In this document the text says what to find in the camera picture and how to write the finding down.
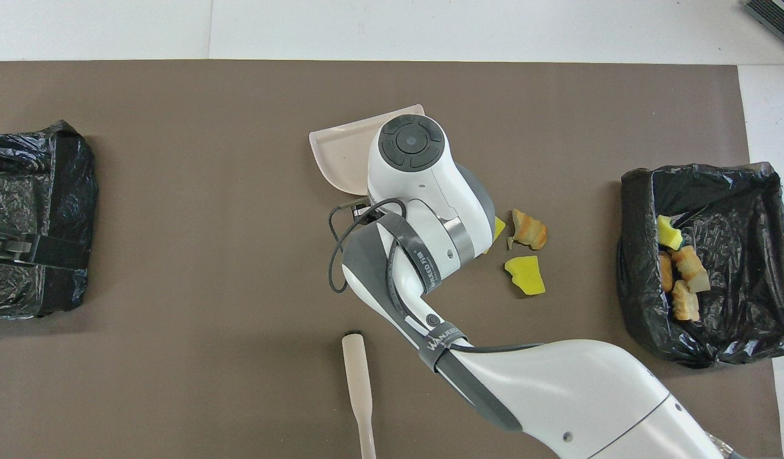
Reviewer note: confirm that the dark grey ribbed device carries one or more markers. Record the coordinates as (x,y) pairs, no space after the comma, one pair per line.
(777,16)

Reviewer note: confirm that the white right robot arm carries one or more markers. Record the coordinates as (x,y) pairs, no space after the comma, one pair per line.
(558,395)

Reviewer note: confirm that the yellow sponge piece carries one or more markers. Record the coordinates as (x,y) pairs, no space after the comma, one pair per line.
(526,275)
(500,226)
(669,234)

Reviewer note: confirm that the brown table mat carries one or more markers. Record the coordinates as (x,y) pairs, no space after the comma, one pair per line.
(558,95)

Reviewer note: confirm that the orange croissant piece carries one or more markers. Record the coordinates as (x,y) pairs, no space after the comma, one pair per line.
(664,274)

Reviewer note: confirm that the striped croissant piece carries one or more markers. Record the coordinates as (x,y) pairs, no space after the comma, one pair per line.
(529,231)
(685,305)
(690,268)

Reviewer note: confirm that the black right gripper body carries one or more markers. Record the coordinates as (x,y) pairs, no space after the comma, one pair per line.
(363,215)

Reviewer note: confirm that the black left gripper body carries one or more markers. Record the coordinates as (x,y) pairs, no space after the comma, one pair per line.
(60,254)

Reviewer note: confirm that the beige hand brush black bristles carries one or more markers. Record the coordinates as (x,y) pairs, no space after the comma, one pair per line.
(357,370)

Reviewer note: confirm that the beige plastic dustpan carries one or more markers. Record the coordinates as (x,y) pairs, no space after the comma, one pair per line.
(341,153)

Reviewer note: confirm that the black bag lined bin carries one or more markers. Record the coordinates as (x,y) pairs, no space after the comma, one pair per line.
(736,287)
(22,159)

